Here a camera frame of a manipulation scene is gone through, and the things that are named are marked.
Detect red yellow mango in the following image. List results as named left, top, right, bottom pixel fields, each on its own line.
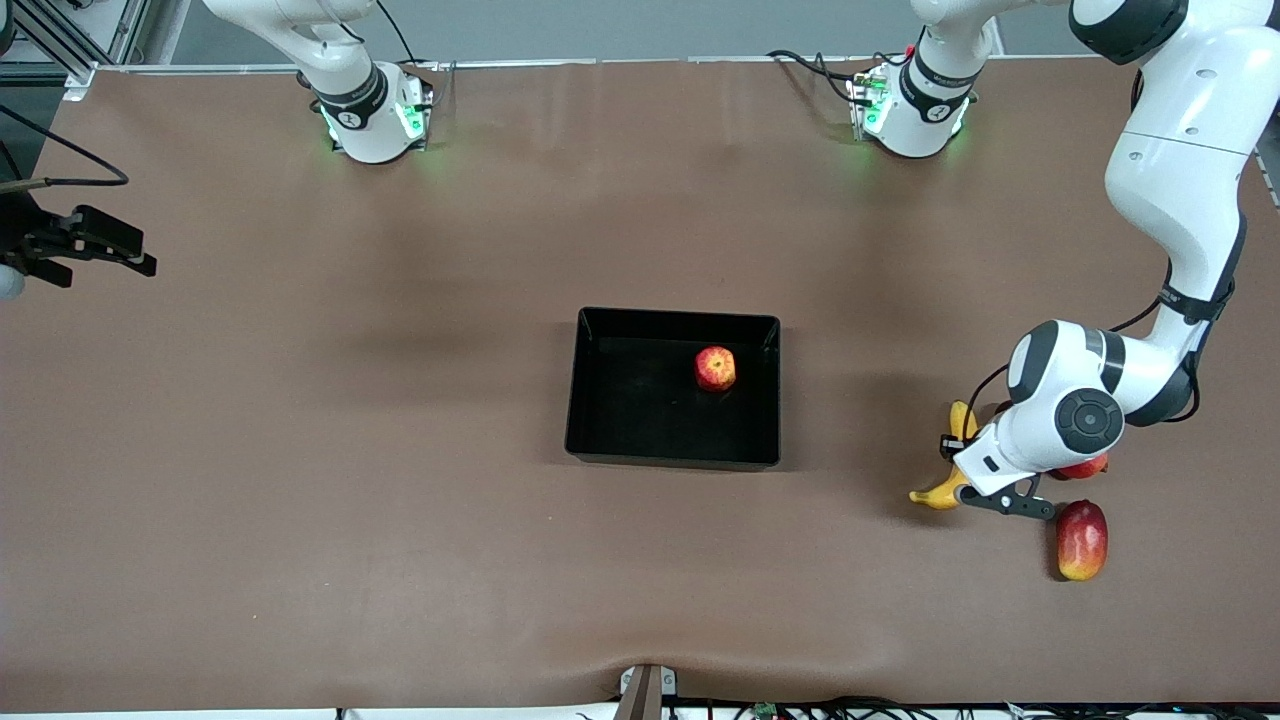
left=1056, top=499, right=1110, bottom=582

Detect aluminium frame struts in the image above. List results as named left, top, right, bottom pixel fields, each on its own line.
left=0, top=0, right=151, bottom=101

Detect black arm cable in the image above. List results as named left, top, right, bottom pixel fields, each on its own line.
left=0, top=105, right=131, bottom=193
left=963, top=295, right=1171, bottom=446

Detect black plastic box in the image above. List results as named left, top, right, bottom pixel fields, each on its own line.
left=564, top=306, right=782, bottom=470

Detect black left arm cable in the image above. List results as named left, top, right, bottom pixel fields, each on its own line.
left=963, top=295, right=1171, bottom=446

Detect brown table mat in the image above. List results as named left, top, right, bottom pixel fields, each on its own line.
left=0, top=55, right=1280, bottom=713

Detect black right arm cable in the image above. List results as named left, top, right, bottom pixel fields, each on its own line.
left=0, top=105, right=131, bottom=193

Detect red yellow apple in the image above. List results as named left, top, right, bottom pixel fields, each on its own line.
left=694, top=345, right=738, bottom=392

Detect black right base cable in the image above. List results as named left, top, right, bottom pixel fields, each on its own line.
left=375, top=0, right=446, bottom=71

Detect yellow banana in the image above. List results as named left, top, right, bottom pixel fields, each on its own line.
left=908, top=400, right=986, bottom=512

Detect black left base cable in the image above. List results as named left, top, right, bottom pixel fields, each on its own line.
left=766, top=48, right=906, bottom=106

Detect metal table edge clamp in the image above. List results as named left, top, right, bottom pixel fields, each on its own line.
left=618, top=663, right=678, bottom=720

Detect black base cable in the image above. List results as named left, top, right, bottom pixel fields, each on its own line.
left=375, top=0, right=446, bottom=71
left=766, top=48, right=906, bottom=106

